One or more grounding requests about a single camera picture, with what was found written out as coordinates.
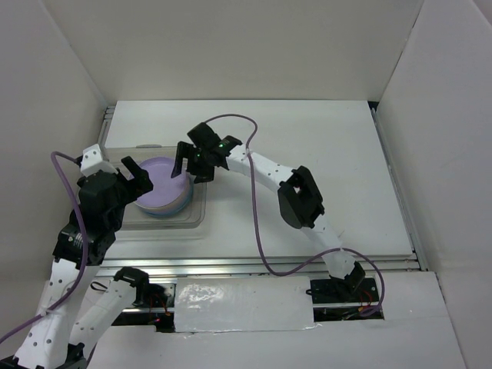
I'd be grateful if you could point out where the orange plate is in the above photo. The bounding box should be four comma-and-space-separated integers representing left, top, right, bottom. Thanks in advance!
137, 194, 191, 216

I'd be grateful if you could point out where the purple cable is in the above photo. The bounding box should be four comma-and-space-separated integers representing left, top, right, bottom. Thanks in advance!
0, 151, 91, 369
207, 114, 387, 318

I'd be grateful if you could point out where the white cover panel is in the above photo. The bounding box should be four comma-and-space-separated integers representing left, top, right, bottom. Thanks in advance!
174, 276, 314, 333

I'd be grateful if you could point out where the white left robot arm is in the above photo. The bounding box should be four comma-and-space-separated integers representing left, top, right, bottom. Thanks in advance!
1, 151, 167, 368

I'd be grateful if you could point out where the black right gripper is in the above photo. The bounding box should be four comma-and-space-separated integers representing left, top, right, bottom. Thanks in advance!
171, 141, 215, 185

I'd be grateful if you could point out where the aluminium rail frame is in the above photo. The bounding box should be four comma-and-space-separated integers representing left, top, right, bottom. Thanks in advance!
97, 106, 421, 281

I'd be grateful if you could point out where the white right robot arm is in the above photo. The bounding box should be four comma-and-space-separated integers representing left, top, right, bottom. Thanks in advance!
171, 122, 365, 301

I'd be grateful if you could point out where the clear plastic bin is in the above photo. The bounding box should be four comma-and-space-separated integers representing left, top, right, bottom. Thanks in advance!
99, 145, 206, 237

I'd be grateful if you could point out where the purple plate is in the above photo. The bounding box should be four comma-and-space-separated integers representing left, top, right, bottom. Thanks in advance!
136, 156, 191, 208

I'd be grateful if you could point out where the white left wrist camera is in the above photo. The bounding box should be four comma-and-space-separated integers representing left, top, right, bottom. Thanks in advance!
80, 144, 118, 177

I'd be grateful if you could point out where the cream plate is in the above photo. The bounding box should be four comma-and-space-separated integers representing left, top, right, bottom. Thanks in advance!
135, 184, 193, 214

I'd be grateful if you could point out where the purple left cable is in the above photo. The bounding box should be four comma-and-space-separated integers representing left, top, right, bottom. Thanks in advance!
0, 151, 91, 369

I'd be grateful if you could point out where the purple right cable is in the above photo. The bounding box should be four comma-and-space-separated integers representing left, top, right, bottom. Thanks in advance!
207, 114, 387, 318

